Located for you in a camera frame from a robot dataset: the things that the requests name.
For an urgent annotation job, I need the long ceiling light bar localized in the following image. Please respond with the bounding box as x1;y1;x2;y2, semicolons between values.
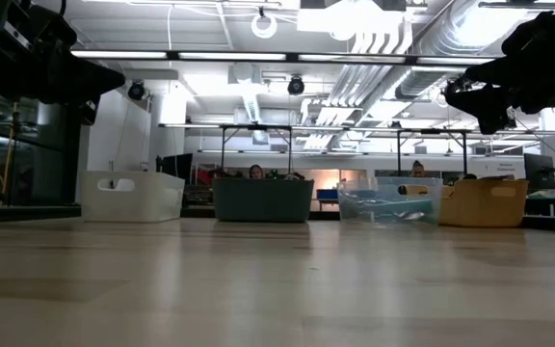
69;49;498;67

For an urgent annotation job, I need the white plastic bin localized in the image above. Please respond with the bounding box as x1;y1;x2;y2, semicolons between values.
79;170;186;224

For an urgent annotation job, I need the yellow plastic bin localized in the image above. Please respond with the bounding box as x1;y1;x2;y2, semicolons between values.
438;177;530;228

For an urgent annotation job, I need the black tripod stand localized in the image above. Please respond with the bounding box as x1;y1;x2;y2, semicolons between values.
10;109;22;206

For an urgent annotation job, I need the black background rig frame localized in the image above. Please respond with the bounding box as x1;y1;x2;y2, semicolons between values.
219;122;294;180
396;127;471;180

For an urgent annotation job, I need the white hanging ring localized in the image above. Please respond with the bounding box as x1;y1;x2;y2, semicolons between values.
250;12;278;40

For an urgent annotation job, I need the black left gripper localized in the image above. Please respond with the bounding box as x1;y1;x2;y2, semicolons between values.
14;0;127;126

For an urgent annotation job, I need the black metal table frame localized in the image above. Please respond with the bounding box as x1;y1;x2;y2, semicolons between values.
0;201;555;235

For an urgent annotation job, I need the white wall sign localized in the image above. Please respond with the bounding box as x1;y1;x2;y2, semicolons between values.
467;157;524;182

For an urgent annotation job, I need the silver ventilation duct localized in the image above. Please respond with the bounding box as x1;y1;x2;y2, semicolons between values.
392;0;505;100

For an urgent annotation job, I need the black computer monitor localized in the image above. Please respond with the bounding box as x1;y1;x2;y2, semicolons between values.
523;152;555;193
155;152;195;187

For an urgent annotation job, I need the clear plastic bin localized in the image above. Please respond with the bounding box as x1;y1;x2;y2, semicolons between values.
337;176;444;227

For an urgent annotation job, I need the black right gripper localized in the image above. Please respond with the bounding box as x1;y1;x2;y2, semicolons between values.
443;12;555;136

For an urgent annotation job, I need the dark teal plastic bin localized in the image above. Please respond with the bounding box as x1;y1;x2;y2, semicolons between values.
210;177;316;224

